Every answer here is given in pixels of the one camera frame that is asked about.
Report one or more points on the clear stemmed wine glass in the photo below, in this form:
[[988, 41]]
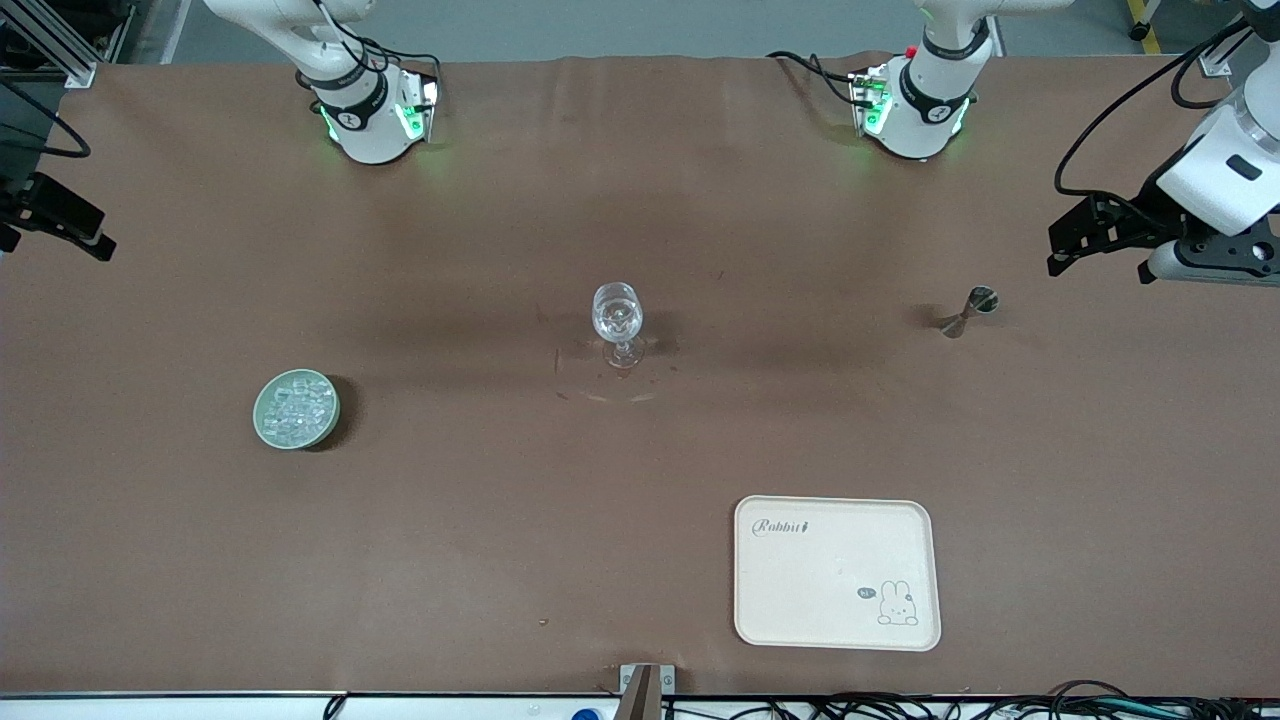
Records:
[[617, 318]]

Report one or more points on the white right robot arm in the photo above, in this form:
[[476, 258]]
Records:
[[370, 130]]

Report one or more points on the cream rabbit print tray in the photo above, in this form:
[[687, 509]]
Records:
[[830, 570]]

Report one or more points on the brown table cover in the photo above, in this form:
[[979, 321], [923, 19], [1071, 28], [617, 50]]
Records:
[[500, 500]]

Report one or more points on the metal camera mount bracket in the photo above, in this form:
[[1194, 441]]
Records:
[[645, 690]]

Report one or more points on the green round bowl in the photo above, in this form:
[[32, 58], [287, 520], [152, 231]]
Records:
[[258, 415]]

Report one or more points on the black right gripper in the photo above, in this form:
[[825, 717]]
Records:
[[28, 203]]

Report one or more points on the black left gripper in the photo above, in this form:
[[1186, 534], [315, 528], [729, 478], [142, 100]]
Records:
[[1137, 218]]

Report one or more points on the aluminium frame profile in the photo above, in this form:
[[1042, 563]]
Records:
[[1217, 62], [60, 50]]

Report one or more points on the steel double jigger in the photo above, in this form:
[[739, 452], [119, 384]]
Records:
[[985, 300]]

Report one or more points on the clear ice cube pile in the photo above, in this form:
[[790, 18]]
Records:
[[298, 408]]

